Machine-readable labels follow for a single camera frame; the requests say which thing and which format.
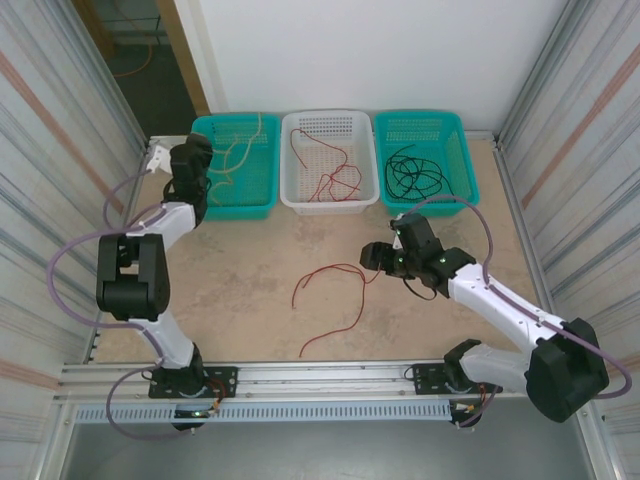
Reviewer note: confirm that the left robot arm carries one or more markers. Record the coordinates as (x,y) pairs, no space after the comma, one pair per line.
(130,280)

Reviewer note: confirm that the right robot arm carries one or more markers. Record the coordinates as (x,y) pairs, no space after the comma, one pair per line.
(500,305)

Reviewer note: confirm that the teal plastic basket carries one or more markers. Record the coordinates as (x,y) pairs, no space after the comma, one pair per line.
(425,130)
(250,190)

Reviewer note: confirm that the white plastic basket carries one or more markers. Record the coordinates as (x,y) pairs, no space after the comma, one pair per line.
(320,125)

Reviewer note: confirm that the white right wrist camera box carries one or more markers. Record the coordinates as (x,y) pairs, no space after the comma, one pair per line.
(396,235)

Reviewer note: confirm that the wooden door frame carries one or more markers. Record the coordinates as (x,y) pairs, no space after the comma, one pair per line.
(185,50)

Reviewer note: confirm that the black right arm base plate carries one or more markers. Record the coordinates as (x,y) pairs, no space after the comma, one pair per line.
(425,377)

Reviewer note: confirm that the aluminium mounting rail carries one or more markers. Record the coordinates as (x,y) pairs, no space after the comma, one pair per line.
(325,375)

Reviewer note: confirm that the aluminium table frame bar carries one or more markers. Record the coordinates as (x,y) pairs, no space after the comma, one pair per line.
(480,135)

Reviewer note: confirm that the wooden cabinet frame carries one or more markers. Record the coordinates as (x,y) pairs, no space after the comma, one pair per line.
(95,25)

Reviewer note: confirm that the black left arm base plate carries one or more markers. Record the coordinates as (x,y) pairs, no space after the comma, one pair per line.
(225,380)

